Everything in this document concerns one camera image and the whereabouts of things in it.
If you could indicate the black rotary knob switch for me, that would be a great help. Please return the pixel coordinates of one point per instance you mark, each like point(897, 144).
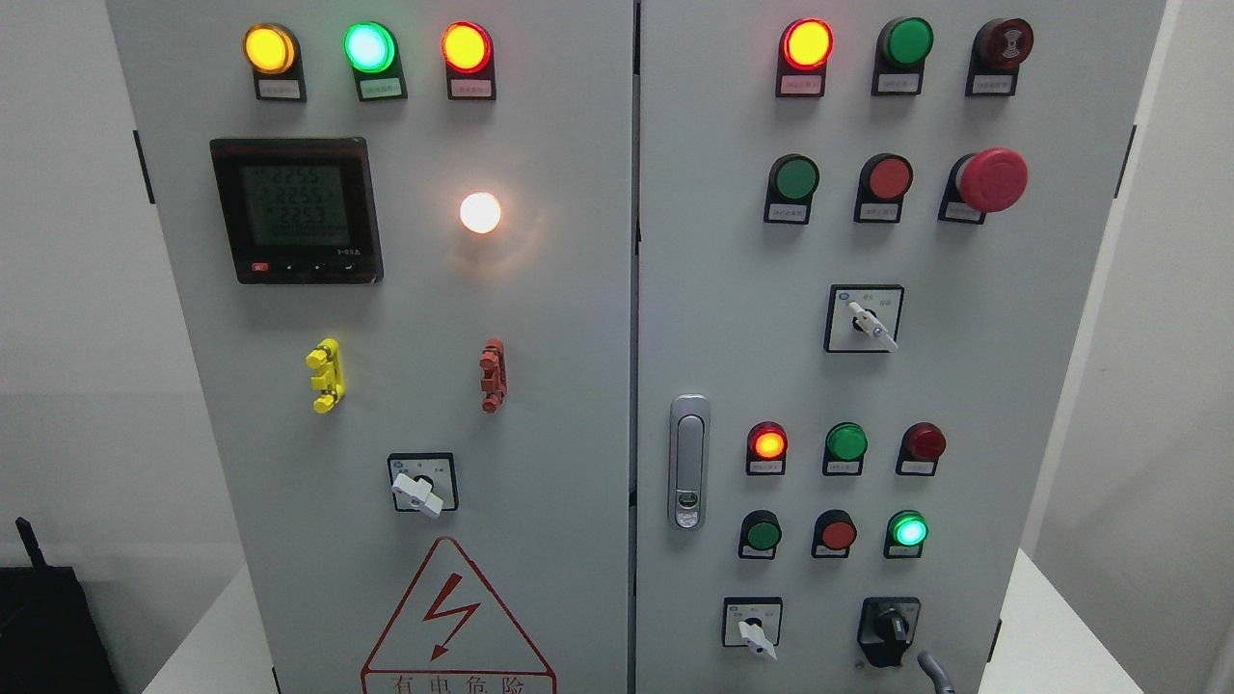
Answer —
point(886, 629)

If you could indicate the red terminal block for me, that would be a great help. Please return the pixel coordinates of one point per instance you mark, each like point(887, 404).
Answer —
point(493, 380)

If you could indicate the red lit lamp middle left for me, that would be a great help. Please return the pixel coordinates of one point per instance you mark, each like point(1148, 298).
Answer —
point(766, 450)

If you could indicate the red lit lamp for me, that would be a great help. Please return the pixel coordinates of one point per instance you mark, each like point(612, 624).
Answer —
point(802, 57)
point(766, 450)

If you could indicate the white lit indicator lamp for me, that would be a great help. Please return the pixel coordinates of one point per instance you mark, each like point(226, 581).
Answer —
point(480, 212)

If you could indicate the green push button lower left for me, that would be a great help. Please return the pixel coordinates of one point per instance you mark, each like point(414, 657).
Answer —
point(760, 534)

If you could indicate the green push button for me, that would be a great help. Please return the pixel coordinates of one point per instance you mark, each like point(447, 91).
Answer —
point(760, 534)
point(791, 184)
point(905, 535)

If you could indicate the green push button upper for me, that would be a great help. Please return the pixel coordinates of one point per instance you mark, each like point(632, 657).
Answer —
point(791, 184)

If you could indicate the grey left cabinet door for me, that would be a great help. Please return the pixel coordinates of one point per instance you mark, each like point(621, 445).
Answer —
point(543, 483)

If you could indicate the grey cabinet door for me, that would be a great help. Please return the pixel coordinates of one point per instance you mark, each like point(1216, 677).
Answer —
point(543, 483)
point(734, 309)

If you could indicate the green lamp middle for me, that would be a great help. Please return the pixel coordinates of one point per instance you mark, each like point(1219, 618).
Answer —
point(844, 450)

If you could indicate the grey right cabinet door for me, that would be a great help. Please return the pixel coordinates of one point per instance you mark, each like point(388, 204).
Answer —
point(734, 309)

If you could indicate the red push button lower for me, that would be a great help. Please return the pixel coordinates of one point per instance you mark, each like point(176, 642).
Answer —
point(834, 534)

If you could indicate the red push button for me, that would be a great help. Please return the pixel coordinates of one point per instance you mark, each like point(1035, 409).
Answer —
point(834, 534)
point(882, 186)

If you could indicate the yellow terminal block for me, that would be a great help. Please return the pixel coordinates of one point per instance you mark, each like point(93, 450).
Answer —
point(325, 361)

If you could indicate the red push button upper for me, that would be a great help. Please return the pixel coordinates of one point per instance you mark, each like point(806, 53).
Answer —
point(882, 186)

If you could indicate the red lamp middle right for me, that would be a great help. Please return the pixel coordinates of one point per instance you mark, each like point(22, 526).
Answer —
point(922, 446)

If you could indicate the red high voltage warning sticker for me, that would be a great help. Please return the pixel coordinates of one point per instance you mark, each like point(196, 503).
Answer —
point(451, 633)

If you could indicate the red lit lamp left door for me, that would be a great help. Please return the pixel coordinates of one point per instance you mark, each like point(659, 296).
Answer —
point(469, 60)

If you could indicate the green push button lower right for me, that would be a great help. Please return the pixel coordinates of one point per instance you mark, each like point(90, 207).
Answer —
point(905, 535)

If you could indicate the black digital power meter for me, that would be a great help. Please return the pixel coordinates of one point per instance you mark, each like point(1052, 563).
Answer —
point(299, 210)

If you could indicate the red lit lamp right top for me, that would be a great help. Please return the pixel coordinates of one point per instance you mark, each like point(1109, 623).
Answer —
point(802, 57)

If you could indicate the green lit indicator lamp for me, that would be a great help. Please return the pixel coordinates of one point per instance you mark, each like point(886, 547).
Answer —
point(372, 52)

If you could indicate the red emergency stop button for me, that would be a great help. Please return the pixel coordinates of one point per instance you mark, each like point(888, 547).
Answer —
point(983, 183)

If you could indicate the green lamp right top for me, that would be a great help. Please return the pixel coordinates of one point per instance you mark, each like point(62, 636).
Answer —
point(900, 56)

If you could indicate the yellow indicator lamp top left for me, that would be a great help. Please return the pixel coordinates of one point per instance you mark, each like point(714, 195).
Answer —
point(276, 62)

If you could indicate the dark red buzzer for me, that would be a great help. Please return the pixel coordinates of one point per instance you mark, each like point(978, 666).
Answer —
point(999, 49)

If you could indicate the black box with antenna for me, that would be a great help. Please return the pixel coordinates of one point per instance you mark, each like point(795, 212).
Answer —
point(49, 640)

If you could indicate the silver door handle lock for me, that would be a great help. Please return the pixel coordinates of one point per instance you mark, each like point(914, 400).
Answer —
point(689, 429)

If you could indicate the white selector switch left door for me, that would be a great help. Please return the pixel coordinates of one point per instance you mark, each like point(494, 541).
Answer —
point(424, 483)

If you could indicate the white selector switch upper right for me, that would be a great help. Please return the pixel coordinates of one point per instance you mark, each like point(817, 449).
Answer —
point(863, 318)

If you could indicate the white selector switch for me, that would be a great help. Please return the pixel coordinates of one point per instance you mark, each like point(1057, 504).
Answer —
point(863, 318)
point(754, 624)

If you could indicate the white selector switch lower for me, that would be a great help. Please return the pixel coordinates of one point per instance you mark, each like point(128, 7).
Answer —
point(754, 624)

